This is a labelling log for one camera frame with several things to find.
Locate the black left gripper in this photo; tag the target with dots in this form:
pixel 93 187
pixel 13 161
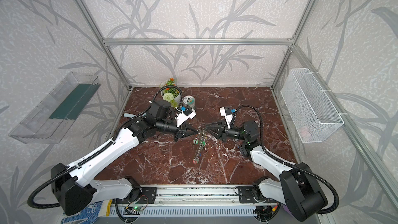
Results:
pixel 179 129

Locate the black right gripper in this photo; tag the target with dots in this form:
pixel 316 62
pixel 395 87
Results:
pixel 222 131

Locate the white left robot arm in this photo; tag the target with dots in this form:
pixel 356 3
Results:
pixel 73 187

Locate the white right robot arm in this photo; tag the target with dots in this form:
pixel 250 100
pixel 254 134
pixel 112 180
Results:
pixel 303 192

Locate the printed snack jar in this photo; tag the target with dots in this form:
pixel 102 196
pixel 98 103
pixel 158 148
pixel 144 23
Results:
pixel 189 101

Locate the potted artificial flower plant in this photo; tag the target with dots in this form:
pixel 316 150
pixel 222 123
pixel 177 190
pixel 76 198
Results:
pixel 172 95

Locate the light blue toy trowel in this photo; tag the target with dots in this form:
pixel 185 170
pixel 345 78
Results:
pixel 127 115

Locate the green circuit board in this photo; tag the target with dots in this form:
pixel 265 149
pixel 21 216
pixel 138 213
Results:
pixel 134 210

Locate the blue dotted work glove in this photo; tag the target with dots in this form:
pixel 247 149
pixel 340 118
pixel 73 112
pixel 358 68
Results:
pixel 88 215

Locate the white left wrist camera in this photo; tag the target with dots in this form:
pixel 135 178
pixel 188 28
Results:
pixel 185 114

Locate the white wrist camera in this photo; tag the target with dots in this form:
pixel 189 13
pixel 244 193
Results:
pixel 185 114
pixel 229 114

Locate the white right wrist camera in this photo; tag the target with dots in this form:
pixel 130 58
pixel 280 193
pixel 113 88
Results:
pixel 229 114

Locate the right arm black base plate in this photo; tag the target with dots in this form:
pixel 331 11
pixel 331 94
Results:
pixel 246 194

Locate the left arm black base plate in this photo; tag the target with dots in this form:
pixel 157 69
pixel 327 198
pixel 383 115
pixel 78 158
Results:
pixel 142 195

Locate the white wire mesh basket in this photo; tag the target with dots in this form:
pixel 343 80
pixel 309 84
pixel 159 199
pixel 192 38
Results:
pixel 314 115

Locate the clear plastic wall tray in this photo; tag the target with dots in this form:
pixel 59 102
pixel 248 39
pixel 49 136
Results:
pixel 50 120

